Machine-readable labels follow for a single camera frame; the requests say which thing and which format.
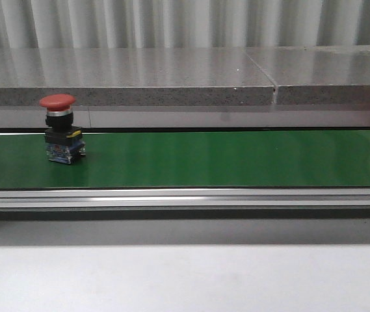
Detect white base panel under slabs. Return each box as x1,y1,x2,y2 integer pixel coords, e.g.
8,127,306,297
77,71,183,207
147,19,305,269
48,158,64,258
0,105,370,129

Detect grey stone slab right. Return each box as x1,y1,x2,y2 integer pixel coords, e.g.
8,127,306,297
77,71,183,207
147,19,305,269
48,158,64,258
245,45,370,109

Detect grey stone slab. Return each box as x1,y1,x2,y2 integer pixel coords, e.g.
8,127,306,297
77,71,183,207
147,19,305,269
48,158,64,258
245,45,370,109
0,48,274,107

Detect green conveyor belt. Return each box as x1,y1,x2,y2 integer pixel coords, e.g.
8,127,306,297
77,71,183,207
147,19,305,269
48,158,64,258
0,130,370,189

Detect grey stone slab left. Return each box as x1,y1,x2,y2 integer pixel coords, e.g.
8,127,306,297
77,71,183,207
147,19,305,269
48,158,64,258
0,48,274,107

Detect aluminium conveyor side rail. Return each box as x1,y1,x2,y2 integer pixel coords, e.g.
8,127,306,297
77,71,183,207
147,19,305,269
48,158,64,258
0,187,370,212

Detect white corrugated wall panel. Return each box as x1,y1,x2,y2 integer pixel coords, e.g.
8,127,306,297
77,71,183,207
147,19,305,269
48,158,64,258
0,1,370,48

